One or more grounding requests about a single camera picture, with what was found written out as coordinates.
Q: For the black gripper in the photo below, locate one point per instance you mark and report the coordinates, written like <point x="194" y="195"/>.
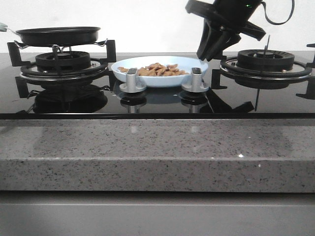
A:
<point x="232" y="14"/>

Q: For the brown meat slices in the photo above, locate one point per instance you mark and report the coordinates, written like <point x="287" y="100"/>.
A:
<point x="158" y="69"/>

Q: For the light blue plate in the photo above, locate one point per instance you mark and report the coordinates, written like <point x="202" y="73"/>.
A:
<point x="162" y="81"/>

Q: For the black frying pan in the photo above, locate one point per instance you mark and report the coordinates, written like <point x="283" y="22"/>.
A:
<point x="61" y="36"/>

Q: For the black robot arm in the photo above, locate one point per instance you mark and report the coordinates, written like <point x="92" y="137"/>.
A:
<point x="224" y="21"/>

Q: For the silver right stove knob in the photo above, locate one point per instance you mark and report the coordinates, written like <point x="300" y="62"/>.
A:
<point x="195" y="83"/>

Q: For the silver stove knob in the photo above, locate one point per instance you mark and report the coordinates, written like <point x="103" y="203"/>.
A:
<point x="133" y="83"/>
<point x="195" y="83"/>

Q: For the right black pan support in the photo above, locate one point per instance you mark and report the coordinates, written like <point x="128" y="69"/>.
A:
<point x="261" y="80"/>

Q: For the black pan support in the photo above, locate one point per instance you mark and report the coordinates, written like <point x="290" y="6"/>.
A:
<point x="58" y="80"/>
<point x="261" y="80"/>

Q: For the right gas burner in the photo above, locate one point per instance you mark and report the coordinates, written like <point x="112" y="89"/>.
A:
<point x="270" y="61"/>

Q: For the gas burner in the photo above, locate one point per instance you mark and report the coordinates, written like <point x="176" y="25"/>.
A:
<point x="68" y="61"/>
<point x="270" y="61"/>

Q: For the silver left stove knob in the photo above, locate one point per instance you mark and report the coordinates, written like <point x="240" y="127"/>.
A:
<point x="133" y="83"/>

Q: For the left black pan support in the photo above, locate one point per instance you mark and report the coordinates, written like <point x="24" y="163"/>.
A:
<point x="58" y="80"/>

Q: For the left gas burner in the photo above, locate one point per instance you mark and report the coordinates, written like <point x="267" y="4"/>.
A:
<point x="68" y="61"/>

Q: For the black glass cooktop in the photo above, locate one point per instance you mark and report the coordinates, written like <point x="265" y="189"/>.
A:
<point x="227" y="98"/>

